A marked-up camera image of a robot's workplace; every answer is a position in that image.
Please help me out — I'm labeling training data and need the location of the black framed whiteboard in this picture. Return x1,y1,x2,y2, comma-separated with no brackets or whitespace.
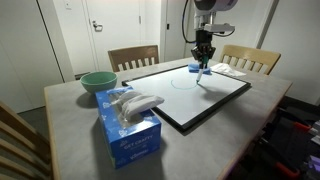
121,64,252,132

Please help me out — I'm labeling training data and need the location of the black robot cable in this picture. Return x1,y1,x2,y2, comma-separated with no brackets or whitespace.
180,0,198,45

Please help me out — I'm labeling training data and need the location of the black clamp with orange handle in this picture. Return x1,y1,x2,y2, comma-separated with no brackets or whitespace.
278,109,313,133
259,137,302,178

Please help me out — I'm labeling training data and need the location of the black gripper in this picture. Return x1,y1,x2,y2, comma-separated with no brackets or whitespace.
190,29,217,66

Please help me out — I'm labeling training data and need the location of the blue tissue box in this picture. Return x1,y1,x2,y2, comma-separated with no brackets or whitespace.
95,85,163,170

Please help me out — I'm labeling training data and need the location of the white tissue sheet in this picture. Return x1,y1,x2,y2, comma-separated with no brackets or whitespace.
113,89,166,123

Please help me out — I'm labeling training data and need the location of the brown wooden slatted chair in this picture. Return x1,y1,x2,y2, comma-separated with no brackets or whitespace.
107,44,160,73

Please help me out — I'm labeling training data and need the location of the light wooden slatted chair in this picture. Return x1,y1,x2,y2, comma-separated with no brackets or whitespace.
0,100,54,180
218,44,282,76

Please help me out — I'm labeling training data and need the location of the blue cloth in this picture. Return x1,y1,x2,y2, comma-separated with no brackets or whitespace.
187,63,213,75

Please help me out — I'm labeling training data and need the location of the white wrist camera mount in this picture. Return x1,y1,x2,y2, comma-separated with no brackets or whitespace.
202,22,236,34

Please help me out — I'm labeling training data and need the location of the silver lever door handle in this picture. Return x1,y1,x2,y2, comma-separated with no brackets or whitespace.
91,20,104,33

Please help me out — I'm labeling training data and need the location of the mint green bowl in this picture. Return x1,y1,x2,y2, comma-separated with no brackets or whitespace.
79,70,119,94

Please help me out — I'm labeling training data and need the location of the white door with lever handle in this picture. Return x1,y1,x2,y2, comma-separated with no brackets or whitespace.
83,0,143,72

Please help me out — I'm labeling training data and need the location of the white marker with green cap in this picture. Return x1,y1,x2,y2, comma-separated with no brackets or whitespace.
195,56,210,84

